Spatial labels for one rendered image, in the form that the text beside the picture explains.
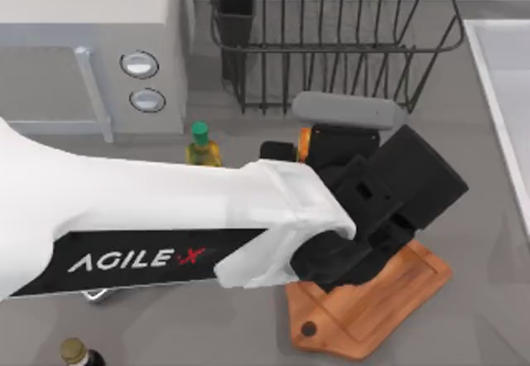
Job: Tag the orange round thing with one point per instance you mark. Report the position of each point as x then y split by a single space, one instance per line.
304 144

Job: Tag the pale grey rounded box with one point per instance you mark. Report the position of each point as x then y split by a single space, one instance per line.
343 109

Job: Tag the yellow bottle with green cap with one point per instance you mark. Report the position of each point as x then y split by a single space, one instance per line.
203 150

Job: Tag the small microwave knob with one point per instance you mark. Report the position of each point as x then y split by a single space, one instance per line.
147 100

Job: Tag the black utensil holder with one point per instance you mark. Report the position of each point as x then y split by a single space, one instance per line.
236 6

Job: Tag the pale microwave oven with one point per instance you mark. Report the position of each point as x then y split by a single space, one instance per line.
174 30

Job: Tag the large microwave knob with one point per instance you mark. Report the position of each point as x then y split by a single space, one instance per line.
139 64

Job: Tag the wooden cutting board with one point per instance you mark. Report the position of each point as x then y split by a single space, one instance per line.
372 312

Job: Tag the small shiny metal thing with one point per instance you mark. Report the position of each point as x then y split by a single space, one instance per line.
97 295

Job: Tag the microwave oven door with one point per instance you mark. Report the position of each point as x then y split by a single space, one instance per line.
41 88

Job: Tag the dark bottle with gold cap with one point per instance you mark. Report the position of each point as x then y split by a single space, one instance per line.
80 353

